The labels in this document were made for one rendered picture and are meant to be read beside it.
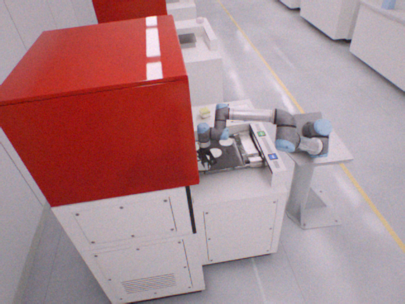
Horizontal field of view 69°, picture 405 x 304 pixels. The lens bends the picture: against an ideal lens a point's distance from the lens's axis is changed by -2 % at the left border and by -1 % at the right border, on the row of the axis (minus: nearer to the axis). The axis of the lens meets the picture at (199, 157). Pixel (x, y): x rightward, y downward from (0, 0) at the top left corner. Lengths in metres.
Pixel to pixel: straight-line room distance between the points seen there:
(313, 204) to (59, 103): 2.39
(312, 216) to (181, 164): 1.83
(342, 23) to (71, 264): 5.82
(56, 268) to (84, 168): 1.70
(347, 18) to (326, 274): 4.92
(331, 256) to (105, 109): 2.19
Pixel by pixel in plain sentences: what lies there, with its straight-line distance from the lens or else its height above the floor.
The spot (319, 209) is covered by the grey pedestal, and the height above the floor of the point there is 0.01.
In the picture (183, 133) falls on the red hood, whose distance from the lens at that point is 1.29.
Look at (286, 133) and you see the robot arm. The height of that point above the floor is 1.25.
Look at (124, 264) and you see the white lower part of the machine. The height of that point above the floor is 0.61.
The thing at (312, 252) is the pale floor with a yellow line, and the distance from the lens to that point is 2.78.
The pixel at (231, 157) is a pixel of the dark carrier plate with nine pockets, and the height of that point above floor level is 0.90.
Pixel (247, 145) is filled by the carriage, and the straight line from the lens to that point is 2.26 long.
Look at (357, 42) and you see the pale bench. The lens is 5.93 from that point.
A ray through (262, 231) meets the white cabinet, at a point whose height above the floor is 0.42.
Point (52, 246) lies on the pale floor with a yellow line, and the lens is 3.17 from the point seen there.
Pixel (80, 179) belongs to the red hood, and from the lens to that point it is 1.48.
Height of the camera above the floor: 2.32
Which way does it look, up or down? 41 degrees down
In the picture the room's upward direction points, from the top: 6 degrees counter-clockwise
